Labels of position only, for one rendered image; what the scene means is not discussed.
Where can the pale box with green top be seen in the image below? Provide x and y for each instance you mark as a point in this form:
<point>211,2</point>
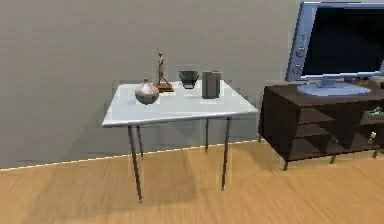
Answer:
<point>375,115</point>

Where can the dark green bowl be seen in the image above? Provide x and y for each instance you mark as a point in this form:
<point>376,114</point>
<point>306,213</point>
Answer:
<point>188,78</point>

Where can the silver round vase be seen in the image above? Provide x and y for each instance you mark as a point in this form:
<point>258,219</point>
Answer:
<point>146,93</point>

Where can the small white green object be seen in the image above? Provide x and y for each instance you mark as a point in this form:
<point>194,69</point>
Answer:
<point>372,137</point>

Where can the dark brown television stand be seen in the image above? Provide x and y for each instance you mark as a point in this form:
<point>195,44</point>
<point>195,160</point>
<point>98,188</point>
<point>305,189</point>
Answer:
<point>300,113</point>

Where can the silver television set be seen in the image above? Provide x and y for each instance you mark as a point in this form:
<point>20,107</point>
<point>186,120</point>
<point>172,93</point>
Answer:
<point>343,43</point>

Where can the bronze figure statue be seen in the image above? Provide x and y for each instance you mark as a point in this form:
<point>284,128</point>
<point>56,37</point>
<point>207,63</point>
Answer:
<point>162,71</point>

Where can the white table with dark legs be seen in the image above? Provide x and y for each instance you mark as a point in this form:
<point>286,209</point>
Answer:
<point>180,106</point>

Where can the grey square container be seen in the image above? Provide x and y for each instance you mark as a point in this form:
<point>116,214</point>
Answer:
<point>211,85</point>

